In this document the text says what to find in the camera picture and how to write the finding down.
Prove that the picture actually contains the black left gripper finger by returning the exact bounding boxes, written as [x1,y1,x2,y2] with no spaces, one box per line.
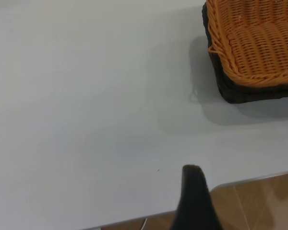
[173,164,223,230]

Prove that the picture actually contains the black wicker basket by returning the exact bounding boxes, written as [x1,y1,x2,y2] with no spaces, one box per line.
[201,1,288,104]

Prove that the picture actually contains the orange wicker basket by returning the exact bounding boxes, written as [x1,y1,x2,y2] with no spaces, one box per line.
[207,0,288,87]

